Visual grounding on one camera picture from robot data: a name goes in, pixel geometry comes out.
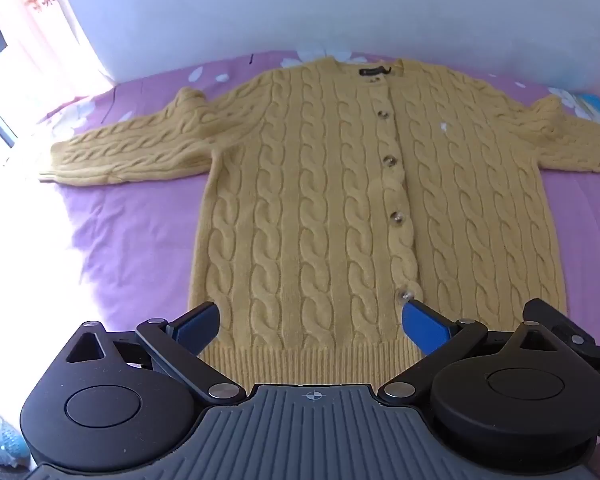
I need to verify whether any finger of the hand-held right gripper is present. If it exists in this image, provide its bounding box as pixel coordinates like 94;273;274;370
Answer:
523;298;600;378

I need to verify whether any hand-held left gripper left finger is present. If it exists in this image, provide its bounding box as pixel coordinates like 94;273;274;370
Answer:
66;302;246;407

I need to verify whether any blue white fuzzy item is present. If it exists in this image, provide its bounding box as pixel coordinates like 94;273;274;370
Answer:
0;400;32;467

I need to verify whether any pink floral curtain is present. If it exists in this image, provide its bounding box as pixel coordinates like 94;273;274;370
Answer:
0;0;117;92

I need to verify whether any yellow cable-knit cardigan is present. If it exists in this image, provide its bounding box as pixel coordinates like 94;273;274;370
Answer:
39;58;600;386

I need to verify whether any purple floral bed sheet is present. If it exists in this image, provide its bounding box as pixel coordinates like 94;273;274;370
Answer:
0;49;600;411

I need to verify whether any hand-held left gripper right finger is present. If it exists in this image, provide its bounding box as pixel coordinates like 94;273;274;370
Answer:
379;300;565;406

